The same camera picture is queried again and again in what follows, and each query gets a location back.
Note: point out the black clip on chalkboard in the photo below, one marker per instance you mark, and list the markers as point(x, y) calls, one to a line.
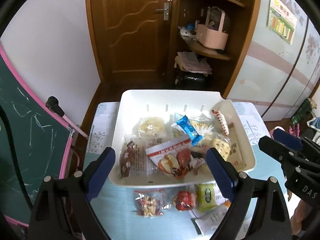
point(52, 104)

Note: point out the silver door handle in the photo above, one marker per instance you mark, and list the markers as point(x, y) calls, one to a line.
point(165, 11)

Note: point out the clear nut date packet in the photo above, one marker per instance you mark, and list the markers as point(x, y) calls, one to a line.
point(151, 203)

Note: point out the red apple snack bag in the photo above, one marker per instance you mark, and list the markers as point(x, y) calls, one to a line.
point(174, 157)

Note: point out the red white chips bag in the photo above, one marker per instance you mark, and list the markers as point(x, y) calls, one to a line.
point(222, 121)

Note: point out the colourful wall poster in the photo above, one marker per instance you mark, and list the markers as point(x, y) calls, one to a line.
point(281, 20)

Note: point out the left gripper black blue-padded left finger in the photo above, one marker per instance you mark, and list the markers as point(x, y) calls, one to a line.
point(62, 206)

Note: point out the blue white snack packet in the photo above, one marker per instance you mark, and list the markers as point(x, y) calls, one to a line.
point(184, 124)

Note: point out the stack of papers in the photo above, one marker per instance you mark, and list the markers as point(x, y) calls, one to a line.
point(188, 62)

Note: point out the round pale cake packet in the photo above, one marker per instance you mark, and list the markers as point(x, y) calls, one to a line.
point(151, 127)

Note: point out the white round plate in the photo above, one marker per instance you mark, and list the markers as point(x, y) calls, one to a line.
point(208, 223)

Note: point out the wooden corner shelf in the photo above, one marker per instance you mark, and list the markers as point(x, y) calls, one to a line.
point(225, 64)

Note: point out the brown wooden door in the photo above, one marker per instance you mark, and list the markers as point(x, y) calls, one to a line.
point(130, 40)

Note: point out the small red snack packet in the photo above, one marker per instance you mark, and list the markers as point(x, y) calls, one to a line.
point(184, 200)

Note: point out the green chalkboard pink frame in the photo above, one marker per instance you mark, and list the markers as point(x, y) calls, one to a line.
point(42, 142)

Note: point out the dark red snowflake packet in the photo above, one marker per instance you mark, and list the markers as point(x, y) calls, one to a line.
point(126, 159)

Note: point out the pink storage basket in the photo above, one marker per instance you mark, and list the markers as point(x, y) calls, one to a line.
point(214, 33)

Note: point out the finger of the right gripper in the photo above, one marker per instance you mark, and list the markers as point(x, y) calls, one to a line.
point(292, 137)
point(287, 157)

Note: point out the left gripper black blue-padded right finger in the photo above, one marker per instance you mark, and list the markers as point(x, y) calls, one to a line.
point(270, 219)

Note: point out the white plastic storage bin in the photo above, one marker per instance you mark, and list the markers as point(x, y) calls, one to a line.
point(161, 138)

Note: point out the green snack packet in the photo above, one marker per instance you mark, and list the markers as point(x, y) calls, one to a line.
point(205, 197)

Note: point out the person's hand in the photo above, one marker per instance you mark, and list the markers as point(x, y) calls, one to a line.
point(301, 213)

